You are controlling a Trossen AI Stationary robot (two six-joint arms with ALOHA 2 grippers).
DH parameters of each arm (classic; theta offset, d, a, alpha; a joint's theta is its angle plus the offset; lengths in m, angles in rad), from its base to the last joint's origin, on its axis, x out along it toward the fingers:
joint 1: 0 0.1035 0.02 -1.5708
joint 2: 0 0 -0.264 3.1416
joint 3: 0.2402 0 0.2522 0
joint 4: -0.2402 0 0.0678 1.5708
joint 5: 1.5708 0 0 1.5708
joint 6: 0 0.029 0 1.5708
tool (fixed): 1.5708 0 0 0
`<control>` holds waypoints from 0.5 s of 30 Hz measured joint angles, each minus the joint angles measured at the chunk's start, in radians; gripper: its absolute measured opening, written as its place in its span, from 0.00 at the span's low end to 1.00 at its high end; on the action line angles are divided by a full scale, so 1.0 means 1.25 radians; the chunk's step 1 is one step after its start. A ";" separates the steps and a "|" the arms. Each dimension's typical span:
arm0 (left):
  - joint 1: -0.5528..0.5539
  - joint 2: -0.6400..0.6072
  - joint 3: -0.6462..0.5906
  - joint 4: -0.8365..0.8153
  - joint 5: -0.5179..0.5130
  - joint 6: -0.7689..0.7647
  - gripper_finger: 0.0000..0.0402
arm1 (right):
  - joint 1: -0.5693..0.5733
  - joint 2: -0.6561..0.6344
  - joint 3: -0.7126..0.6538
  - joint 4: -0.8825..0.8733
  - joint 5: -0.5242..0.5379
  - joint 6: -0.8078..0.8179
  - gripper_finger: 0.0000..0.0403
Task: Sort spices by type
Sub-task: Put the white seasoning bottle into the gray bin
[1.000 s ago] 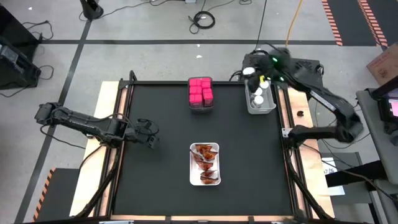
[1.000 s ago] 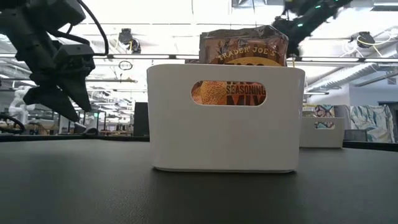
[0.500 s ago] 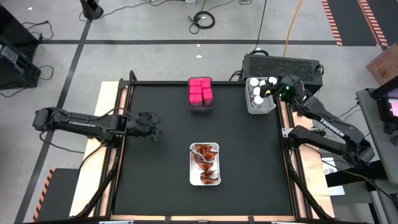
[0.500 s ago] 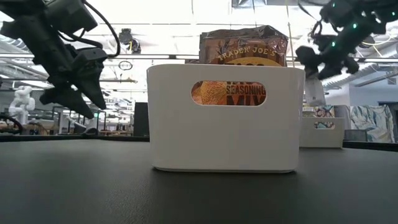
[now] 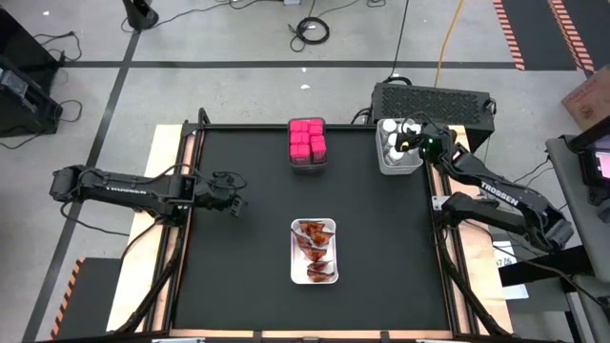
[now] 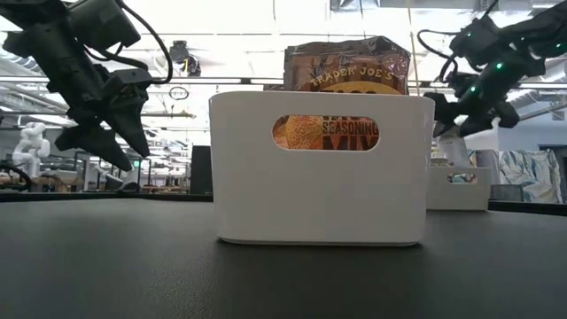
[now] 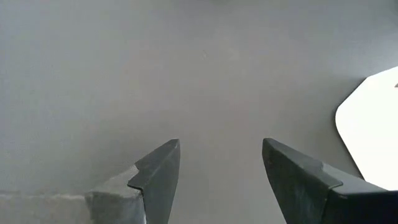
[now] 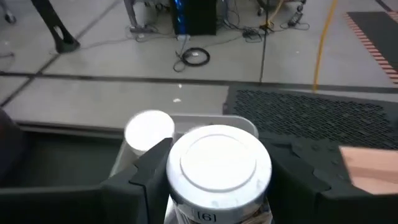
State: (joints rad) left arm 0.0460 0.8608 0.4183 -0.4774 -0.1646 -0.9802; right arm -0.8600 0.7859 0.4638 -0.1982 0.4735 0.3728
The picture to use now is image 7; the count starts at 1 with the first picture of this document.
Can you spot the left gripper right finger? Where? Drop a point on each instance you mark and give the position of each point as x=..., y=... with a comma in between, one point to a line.
x=298, y=186

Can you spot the white plastic bin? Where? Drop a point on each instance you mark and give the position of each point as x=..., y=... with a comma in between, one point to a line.
x=373, y=130

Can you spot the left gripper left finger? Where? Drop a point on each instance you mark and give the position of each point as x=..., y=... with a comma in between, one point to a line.
x=158, y=186

